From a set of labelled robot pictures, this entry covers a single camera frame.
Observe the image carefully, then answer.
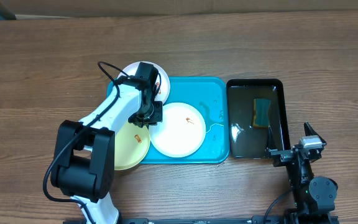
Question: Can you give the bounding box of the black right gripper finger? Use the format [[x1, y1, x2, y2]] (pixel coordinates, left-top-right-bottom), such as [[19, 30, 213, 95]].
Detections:
[[265, 126, 277, 157], [303, 121, 326, 145]]

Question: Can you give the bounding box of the pink plate with ketchup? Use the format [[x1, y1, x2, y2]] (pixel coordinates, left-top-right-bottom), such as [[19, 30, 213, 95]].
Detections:
[[123, 61, 170, 103]]

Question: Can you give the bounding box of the white plate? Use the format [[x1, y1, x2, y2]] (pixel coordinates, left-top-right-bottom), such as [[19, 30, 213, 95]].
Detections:
[[149, 103, 206, 158]]

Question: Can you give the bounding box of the green yellow sponge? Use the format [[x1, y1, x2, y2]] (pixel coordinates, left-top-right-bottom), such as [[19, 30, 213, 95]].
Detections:
[[252, 98, 270, 128]]

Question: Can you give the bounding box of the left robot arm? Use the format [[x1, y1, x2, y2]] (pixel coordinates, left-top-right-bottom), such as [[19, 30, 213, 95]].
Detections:
[[43, 62, 168, 223]]

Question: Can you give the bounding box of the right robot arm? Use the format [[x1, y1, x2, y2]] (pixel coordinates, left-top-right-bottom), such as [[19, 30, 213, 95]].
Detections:
[[262, 122, 339, 224]]

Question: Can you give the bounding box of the black water tray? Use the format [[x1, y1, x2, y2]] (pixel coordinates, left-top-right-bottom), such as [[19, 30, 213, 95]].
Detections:
[[226, 78, 290, 159]]

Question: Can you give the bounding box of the teal plastic tray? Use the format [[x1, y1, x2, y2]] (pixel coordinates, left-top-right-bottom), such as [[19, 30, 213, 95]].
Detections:
[[106, 77, 231, 165]]

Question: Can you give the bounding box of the yellow plate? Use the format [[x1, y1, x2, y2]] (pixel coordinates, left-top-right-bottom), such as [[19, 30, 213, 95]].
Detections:
[[114, 122, 150, 171]]

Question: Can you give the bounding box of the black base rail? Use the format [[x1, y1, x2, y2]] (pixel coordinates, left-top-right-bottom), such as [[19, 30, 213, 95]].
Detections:
[[63, 213, 340, 224]]

